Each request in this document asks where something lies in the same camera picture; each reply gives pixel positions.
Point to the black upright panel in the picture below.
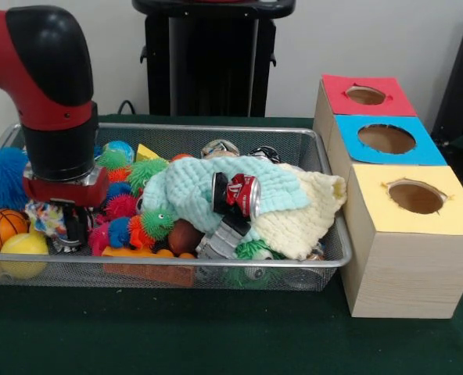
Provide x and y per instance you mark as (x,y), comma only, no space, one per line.
(462,78)

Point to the cream yellow waffle cloth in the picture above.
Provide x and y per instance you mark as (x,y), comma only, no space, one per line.
(302,218)

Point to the silver drink can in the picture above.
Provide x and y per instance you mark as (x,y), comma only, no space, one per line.
(61,245)

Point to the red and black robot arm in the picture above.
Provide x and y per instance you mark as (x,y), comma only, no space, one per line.
(59,148)

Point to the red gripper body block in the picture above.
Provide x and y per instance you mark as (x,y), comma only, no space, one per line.
(67,191)

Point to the mint green waffle cloth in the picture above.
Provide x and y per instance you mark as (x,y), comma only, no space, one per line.
(192,187)

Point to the brown toy football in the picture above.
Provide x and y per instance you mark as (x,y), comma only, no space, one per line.
(182,236)

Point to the blue fuzzy monster toy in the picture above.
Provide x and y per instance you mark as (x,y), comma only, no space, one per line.
(2,176)

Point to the orange toy basketball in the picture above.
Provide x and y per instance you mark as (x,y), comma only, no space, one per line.
(2,228)

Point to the wooden box with three holes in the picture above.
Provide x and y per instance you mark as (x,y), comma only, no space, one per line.
(411,273)

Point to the yellow smooth ball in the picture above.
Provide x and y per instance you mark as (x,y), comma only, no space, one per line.
(22,252)

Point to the crushed red drink can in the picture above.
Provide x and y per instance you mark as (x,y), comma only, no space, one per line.
(237,195)

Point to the multicolour spiky caterpillar toy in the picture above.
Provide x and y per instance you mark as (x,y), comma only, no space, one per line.
(137,230)

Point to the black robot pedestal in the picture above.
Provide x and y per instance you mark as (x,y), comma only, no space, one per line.
(208,70)

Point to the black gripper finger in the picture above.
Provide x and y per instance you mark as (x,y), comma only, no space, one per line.
(72,230)
(83,226)

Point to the dark green tablecloth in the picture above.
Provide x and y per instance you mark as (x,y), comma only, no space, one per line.
(216,332)

